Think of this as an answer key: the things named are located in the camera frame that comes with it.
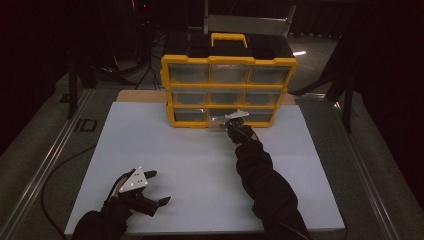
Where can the black stand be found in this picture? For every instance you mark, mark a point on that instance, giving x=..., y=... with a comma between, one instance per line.
x=71, y=90
x=346, y=100

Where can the person's right hand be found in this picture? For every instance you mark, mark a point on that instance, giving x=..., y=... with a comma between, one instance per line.
x=243, y=135

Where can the clear plastic drawer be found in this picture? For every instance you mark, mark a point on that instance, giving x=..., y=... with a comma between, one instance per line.
x=216, y=116

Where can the grid of clear organizer drawers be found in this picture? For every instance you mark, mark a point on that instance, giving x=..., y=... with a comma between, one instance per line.
x=190, y=74

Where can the white table sheet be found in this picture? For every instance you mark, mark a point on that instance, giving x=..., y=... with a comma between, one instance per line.
x=186, y=166

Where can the grey metal frame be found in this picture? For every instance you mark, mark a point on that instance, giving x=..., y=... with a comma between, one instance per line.
x=246, y=24

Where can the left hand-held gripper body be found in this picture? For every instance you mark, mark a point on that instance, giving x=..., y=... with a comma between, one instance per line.
x=135, y=181

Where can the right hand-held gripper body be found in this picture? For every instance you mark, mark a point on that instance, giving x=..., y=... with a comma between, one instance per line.
x=237, y=115

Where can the yellow drawer organizer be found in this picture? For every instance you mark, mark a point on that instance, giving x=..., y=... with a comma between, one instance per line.
x=230, y=60

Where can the aluminium floor rail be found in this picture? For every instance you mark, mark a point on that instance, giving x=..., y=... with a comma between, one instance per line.
x=43, y=166
x=373, y=186

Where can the person's left hand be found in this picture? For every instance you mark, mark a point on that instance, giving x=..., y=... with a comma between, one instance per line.
x=119, y=186

